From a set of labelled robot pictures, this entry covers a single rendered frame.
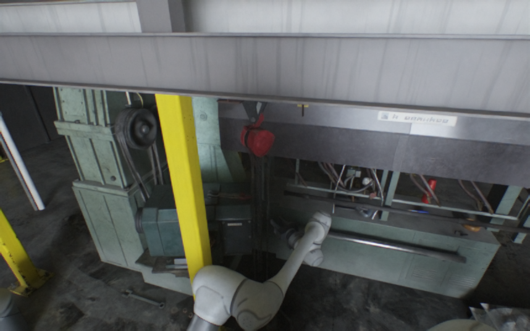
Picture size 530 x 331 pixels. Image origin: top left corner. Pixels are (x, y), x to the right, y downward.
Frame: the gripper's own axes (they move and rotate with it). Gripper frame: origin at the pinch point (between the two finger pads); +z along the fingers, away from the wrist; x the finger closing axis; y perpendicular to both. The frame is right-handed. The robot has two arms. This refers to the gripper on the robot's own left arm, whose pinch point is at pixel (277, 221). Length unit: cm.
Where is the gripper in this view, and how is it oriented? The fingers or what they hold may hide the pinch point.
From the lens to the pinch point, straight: 165.2
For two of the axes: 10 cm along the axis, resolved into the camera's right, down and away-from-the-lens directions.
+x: -8.5, 2.4, -4.8
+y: 0.0, -8.9, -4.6
